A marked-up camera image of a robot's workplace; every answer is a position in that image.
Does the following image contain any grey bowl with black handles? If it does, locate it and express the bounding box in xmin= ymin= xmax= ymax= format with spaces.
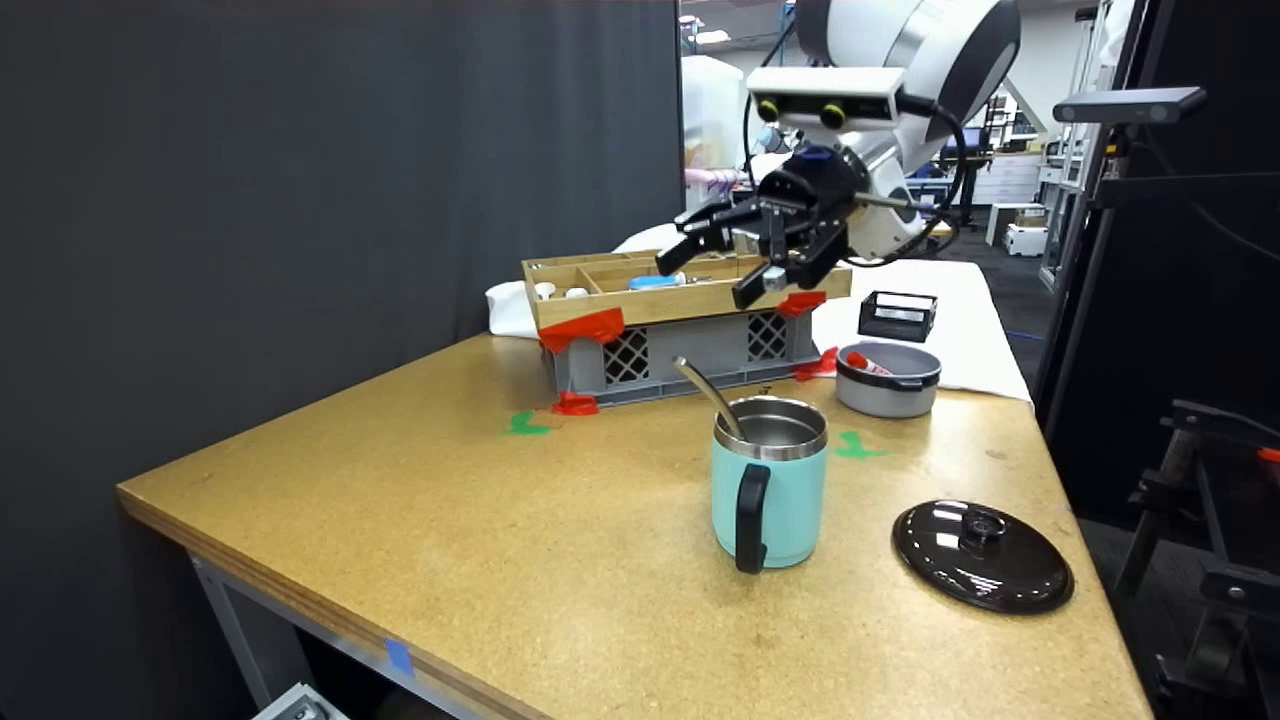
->
xmin=832 ymin=339 xmax=945 ymax=424

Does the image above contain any grey plastic crate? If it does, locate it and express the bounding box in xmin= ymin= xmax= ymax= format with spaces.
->
xmin=538 ymin=307 xmax=823 ymax=404

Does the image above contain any silver metal spoon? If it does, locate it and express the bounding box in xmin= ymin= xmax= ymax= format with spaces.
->
xmin=674 ymin=353 xmax=752 ymax=445

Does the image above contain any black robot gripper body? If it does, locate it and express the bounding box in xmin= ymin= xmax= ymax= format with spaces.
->
xmin=757 ymin=138 xmax=871 ymax=239

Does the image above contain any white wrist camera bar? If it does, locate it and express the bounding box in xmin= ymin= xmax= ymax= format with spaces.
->
xmin=745 ymin=63 xmax=914 ymax=134

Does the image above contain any wooden cutlery tray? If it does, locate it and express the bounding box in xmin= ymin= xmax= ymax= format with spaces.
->
xmin=518 ymin=242 xmax=857 ymax=339

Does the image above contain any black stereo camera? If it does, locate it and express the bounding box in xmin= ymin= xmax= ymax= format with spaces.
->
xmin=1047 ymin=84 xmax=1209 ymax=133

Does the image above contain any black mesh basket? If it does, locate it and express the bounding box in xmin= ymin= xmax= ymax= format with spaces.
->
xmin=857 ymin=286 xmax=942 ymax=344

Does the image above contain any black metal stand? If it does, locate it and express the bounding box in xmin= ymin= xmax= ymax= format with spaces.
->
xmin=1118 ymin=395 xmax=1280 ymax=720

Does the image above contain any red grey crate with board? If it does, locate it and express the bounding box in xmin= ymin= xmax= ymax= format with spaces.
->
xmin=481 ymin=221 xmax=1037 ymax=404

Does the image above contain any teal mug with black handle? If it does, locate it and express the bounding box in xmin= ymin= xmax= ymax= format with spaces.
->
xmin=706 ymin=391 xmax=832 ymax=577

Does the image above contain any black curtain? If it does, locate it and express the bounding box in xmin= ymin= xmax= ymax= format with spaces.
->
xmin=0 ymin=0 xmax=689 ymax=720

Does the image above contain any black round lid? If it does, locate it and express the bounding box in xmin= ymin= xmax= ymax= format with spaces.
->
xmin=890 ymin=495 xmax=1080 ymax=619

